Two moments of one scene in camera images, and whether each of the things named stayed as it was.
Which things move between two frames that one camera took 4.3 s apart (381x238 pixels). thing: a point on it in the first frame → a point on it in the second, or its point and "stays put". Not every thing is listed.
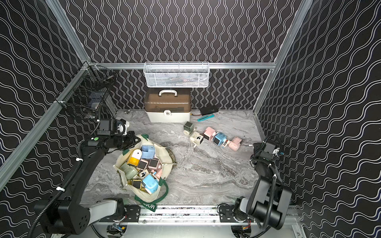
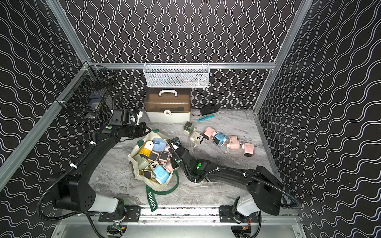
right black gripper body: x=257 y=153 → x=187 y=173
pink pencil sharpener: x=208 y=133 stays put
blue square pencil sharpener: x=219 y=139 stays put
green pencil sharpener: x=188 y=128 stays put
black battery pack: x=205 y=111 stays put
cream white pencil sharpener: x=196 y=138 stays put
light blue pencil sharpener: x=148 y=151 → x=159 y=145
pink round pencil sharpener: x=235 y=144 stays put
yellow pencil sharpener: x=135 y=157 → x=147 y=148
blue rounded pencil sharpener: x=151 y=183 → x=161 y=174
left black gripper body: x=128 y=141 → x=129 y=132
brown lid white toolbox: x=167 y=105 stays put
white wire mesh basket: x=176 y=74 stays put
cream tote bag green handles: x=163 y=153 → x=151 y=165
